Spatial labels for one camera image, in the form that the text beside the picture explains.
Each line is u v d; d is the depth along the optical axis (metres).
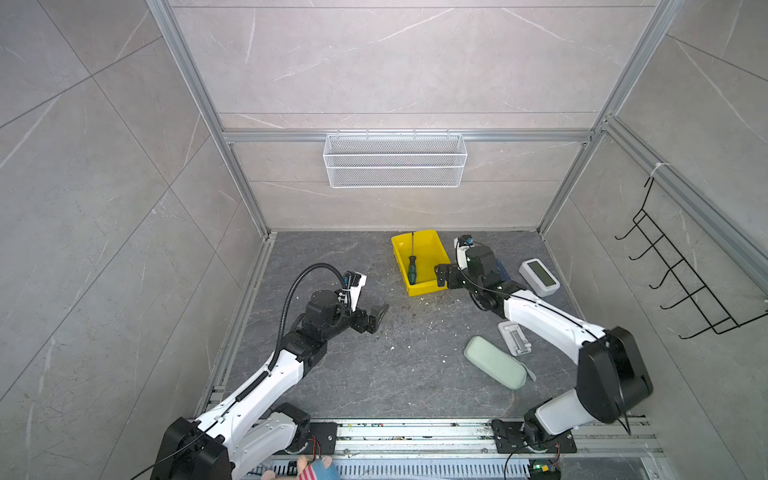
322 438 0.73
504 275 1.07
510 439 0.73
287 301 0.56
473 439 0.75
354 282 0.67
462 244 0.77
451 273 0.78
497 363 0.82
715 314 0.60
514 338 0.89
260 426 0.57
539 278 1.01
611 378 0.41
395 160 1.00
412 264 1.05
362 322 0.69
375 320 0.69
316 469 0.65
